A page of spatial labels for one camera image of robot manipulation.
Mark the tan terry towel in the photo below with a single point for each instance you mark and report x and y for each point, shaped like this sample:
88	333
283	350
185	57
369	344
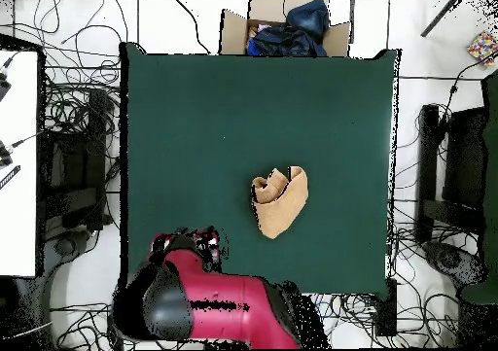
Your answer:
280	207

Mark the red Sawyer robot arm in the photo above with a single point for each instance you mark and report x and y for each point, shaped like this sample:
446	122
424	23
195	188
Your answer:
225	288

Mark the dark green table cloth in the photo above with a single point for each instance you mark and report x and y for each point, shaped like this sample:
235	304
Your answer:
186	133

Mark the dark navy garment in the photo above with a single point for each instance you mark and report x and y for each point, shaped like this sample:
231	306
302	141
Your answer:
284	42

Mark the open cardboard box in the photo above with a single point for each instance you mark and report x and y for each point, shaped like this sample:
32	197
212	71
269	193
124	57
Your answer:
233	32

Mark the black metal stand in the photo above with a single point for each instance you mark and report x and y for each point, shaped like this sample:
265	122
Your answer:
95	152
428	152

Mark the blue denim jeans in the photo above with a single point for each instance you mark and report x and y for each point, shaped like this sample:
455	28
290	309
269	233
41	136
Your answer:
309	16

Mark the black power box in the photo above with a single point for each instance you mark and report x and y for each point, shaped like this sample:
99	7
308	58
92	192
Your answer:
386	308

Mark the white side table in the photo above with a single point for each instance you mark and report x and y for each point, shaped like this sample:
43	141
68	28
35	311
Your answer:
17	172

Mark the grey metal bar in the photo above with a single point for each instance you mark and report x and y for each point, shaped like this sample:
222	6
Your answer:
441	16

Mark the multicoloured patterned cloth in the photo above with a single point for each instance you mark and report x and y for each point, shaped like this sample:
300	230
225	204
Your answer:
482	47

